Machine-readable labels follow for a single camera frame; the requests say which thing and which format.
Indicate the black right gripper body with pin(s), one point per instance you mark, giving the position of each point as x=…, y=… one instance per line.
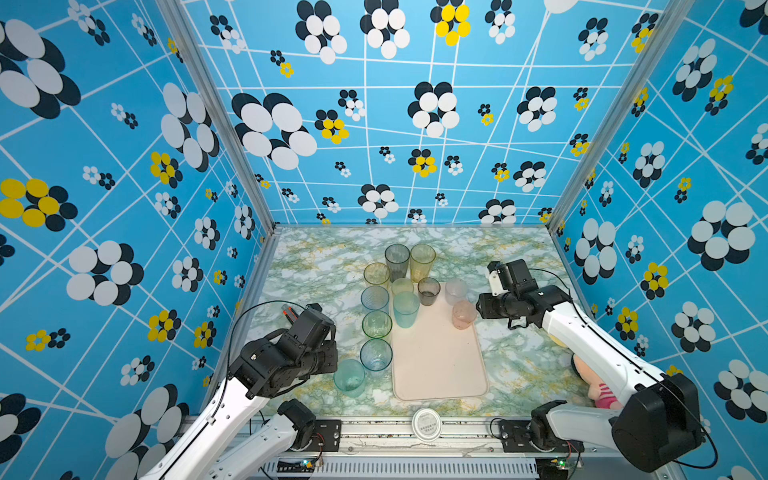
x=498, y=306

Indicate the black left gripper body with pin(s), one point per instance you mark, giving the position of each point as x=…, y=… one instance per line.
x=324, y=361

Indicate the pink dotted glass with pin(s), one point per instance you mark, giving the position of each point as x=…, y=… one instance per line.
x=464, y=314

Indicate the teal glass lowest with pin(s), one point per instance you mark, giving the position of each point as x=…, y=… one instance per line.
x=350, y=377

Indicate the clear dotted glass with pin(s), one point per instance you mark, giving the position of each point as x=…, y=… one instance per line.
x=456, y=290

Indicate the small grey glass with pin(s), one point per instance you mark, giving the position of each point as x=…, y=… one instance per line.
x=428, y=290

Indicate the blue short glass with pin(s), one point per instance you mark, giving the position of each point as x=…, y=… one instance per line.
x=375, y=298

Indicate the teal glass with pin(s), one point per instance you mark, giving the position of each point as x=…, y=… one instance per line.
x=406, y=306

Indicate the light green short glass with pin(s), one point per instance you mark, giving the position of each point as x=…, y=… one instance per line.
x=401, y=285

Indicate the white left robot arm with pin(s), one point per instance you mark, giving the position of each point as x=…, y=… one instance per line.
x=263, y=371

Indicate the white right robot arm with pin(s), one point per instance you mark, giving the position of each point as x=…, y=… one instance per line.
x=659, y=418

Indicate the beige plastic tray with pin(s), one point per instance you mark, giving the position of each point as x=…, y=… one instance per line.
x=433, y=360

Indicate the yellow sponge ball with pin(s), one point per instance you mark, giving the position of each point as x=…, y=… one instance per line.
x=558, y=341

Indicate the tall yellow glass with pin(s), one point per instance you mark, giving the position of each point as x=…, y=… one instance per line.
x=422, y=258

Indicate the yellow short glass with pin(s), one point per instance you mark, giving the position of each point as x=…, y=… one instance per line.
x=377, y=274

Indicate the tall grey glass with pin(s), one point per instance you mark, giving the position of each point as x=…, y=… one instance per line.
x=397, y=258

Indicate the pink plush doll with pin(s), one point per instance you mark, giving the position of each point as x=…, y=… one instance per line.
x=598, y=391

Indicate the white round lid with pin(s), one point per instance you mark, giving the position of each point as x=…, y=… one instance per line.
x=426, y=425

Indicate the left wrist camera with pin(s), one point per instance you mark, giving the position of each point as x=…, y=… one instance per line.
x=313, y=325

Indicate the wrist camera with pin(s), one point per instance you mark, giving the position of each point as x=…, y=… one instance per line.
x=512, y=277
x=313, y=325

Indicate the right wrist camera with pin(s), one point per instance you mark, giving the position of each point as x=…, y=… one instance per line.
x=512, y=277

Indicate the aluminium front rail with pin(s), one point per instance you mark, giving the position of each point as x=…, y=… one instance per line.
x=466, y=448

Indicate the aluminium corner post right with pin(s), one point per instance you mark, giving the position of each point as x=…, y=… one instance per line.
x=668, y=26

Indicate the aluminium corner post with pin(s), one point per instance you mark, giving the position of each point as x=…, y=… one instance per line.
x=181, y=31
x=668, y=26

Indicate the aluminium corner post left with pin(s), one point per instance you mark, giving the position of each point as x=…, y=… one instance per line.
x=181, y=31

